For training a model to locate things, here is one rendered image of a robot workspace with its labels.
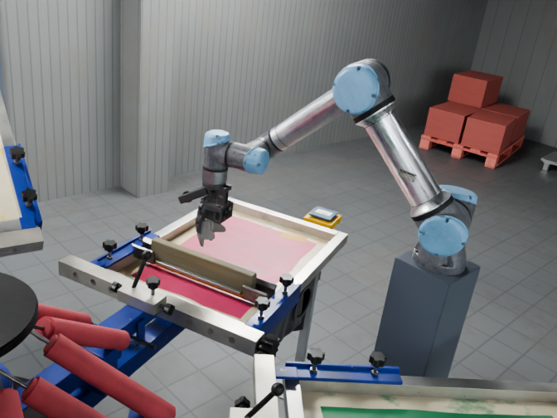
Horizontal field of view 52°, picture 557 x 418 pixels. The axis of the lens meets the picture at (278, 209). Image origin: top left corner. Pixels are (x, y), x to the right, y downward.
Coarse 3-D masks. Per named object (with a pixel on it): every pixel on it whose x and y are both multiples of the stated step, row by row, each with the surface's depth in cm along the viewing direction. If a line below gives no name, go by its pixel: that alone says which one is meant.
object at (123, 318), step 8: (120, 312) 151; (128, 312) 151; (136, 312) 152; (144, 312) 153; (104, 320) 147; (112, 320) 147; (120, 320) 148; (128, 320) 148; (136, 320) 150; (120, 328) 145; (128, 328) 148
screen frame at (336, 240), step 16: (240, 208) 237; (256, 208) 235; (176, 224) 213; (192, 224) 221; (288, 224) 229; (304, 224) 226; (336, 240) 217; (128, 256) 188; (320, 256) 203; (304, 272) 192; (304, 288) 189
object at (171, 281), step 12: (240, 228) 224; (252, 228) 225; (264, 228) 227; (192, 240) 211; (144, 276) 184; (156, 276) 185; (168, 276) 186; (180, 276) 187; (168, 288) 180; (180, 288) 180; (192, 288) 181
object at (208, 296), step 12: (276, 240) 219; (288, 240) 220; (300, 252) 212; (288, 264) 203; (264, 276) 193; (276, 276) 194; (204, 288) 182; (204, 300) 176; (216, 300) 176; (228, 300) 177; (240, 300) 178; (228, 312) 171; (240, 312) 172
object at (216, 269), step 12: (156, 240) 186; (156, 252) 187; (168, 252) 184; (180, 252) 182; (192, 252) 181; (180, 264) 184; (192, 264) 181; (204, 264) 179; (216, 264) 177; (228, 264) 177; (204, 276) 181; (216, 276) 178; (228, 276) 176; (240, 276) 174; (252, 276) 172; (240, 288) 176
